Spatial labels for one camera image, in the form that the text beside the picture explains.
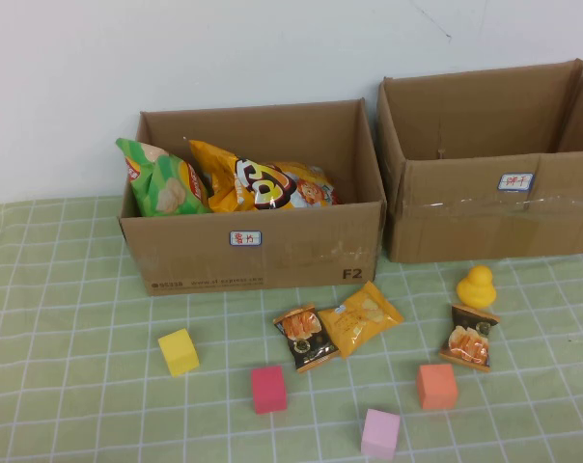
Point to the black small chips packet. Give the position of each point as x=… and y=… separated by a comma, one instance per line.
x=470, y=337
x=306, y=337

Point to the yellow small snack packet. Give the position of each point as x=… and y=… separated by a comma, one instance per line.
x=359, y=318

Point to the cardboard box printed F2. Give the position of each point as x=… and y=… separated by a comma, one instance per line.
x=296, y=251

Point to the orange cheese puffs bag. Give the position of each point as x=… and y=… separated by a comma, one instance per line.
x=267, y=185

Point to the green potato chips bag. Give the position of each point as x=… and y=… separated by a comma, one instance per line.
x=166, y=188

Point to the red foam cube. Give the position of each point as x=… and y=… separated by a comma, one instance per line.
x=269, y=390

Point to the yellow foam cube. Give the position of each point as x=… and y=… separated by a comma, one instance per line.
x=178, y=354

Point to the taped cardboard box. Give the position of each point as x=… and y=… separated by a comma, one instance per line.
x=465, y=226

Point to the yellow rubber duck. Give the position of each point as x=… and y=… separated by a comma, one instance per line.
x=475, y=291

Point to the orange foam cube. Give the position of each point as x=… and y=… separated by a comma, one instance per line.
x=436, y=386

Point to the green checked tablecloth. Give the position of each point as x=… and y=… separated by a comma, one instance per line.
x=79, y=289

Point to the pink foam cube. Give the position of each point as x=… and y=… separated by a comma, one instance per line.
x=379, y=434

